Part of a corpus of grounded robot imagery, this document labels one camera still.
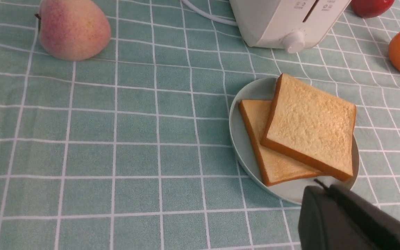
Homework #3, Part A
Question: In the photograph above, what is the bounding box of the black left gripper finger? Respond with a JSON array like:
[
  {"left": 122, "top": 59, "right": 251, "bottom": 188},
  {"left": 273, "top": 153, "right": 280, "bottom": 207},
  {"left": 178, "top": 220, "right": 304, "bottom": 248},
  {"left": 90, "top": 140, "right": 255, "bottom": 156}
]
[{"left": 298, "top": 180, "right": 400, "bottom": 250}]

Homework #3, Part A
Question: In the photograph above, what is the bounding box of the toasted bread slice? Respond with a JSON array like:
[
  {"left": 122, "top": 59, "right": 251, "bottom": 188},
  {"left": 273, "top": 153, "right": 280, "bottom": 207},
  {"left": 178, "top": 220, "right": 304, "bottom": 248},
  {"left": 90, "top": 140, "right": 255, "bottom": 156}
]
[
  {"left": 238, "top": 99, "right": 323, "bottom": 186},
  {"left": 260, "top": 73, "right": 357, "bottom": 182}
]

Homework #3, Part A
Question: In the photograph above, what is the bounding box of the light blue round plate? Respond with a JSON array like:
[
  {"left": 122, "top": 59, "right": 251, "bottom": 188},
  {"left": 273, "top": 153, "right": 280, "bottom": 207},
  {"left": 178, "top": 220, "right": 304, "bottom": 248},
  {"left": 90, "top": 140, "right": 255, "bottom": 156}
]
[{"left": 229, "top": 77, "right": 360, "bottom": 205}]

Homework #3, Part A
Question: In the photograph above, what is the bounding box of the white two-slot toaster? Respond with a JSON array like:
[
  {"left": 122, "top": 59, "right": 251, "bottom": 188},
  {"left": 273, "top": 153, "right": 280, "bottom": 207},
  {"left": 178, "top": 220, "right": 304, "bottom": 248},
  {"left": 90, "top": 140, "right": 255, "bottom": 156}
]
[{"left": 230, "top": 0, "right": 350, "bottom": 53}]

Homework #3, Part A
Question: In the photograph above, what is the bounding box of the green checked tablecloth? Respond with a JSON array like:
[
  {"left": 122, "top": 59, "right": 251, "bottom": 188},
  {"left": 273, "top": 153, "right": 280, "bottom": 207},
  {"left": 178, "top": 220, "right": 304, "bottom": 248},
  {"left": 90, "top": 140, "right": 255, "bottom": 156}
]
[{"left": 0, "top": 0, "right": 400, "bottom": 250}]

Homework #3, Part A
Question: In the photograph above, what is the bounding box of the red apple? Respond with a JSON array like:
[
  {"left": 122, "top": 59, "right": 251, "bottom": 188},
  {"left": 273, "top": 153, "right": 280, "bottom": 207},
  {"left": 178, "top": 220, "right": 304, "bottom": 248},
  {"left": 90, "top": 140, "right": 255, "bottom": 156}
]
[{"left": 350, "top": 0, "right": 395, "bottom": 19}]

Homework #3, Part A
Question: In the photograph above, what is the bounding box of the pink peach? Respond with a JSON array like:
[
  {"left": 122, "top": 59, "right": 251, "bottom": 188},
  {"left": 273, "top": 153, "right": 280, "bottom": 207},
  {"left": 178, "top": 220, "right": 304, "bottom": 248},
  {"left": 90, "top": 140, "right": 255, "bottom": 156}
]
[{"left": 35, "top": 0, "right": 111, "bottom": 61}]

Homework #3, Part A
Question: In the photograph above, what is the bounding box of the white power cord with plug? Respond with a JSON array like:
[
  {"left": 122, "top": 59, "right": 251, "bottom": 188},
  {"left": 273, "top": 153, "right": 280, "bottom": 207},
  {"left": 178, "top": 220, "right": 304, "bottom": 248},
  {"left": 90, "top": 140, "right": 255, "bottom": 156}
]
[{"left": 181, "top": 0, "right": 239, "bottom": 27}]

